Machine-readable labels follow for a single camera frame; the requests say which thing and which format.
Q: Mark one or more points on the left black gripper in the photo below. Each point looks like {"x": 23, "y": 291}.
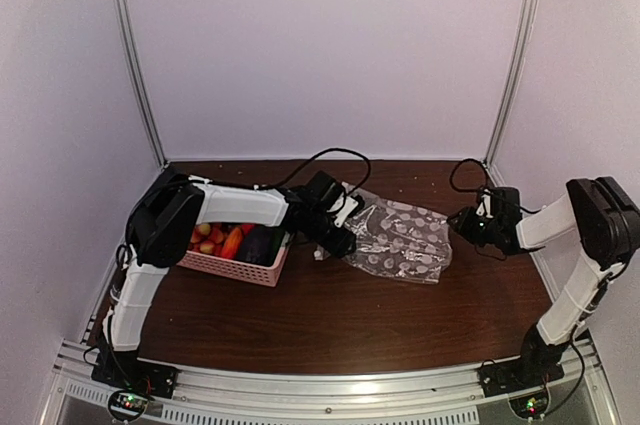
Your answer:
{"x": 337, "y": 246}

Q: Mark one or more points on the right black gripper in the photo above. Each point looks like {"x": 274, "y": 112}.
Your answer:
{"x": 463, "y": 225}

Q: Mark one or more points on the clear zip top bag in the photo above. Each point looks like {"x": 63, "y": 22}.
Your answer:
{"x": 399, "y": 241}

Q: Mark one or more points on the dark purple fake eggplant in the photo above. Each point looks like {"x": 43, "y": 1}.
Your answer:
{"x": 256, "y": 248}

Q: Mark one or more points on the pink plastic basket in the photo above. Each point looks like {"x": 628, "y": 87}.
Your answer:
{"x": 255, "y": 274}

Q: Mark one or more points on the red orange fake tomato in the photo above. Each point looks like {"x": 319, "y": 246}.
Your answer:
{"x": 232, "y": 243}

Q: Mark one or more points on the fake lychee bunch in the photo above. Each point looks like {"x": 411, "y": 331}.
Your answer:
{"x": 208, "y": 238}

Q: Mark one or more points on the green fake cucumber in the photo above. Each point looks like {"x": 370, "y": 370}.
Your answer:
{"x": 277, "y": 238}

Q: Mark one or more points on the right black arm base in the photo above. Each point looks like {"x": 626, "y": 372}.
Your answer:
{"x": 520, "y": 370}

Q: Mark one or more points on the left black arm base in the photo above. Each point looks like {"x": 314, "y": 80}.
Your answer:
{"x": 135, "y": 375}

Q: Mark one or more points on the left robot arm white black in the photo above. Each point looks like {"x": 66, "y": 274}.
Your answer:
{"x": 159, "y": 228}

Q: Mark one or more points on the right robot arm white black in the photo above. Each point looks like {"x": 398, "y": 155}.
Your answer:
{"x": 594, "y": 216}

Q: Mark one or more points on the right circuit board with leds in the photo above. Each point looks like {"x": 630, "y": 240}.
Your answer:
{"x": 529, "y": 407}

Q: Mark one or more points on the circuit board with leds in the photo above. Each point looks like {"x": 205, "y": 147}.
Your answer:
{"x": 529, "y": 407}
{"x": 125, "y": 405}

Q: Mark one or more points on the left circuit board with leds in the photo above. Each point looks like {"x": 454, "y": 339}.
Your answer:
{"x": 125, "y": 405}

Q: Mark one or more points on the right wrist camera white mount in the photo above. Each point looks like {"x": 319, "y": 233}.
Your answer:
{"x": 484, "y": 203}

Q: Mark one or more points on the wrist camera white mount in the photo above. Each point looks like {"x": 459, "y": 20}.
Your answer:
{"x": 484, "y": 203}
{"x": 347, "y": 204}

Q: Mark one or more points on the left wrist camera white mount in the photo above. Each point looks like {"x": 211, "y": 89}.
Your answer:
{"x": 347, "y": 204}

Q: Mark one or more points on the front aluminium rail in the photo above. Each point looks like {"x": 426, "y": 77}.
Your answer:
{"x": 450, "y": 395}

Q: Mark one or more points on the right aluminium frame post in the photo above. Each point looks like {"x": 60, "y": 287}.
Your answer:
{"x": 527, "y": 16}

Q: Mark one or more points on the aluminium frame post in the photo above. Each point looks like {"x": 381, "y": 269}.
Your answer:
{"x": 135, "y": 72}
{"x": 527, "y": 16}

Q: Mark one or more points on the left aluminium frame post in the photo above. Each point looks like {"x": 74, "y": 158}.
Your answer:
{"x": 135, "y": 72}

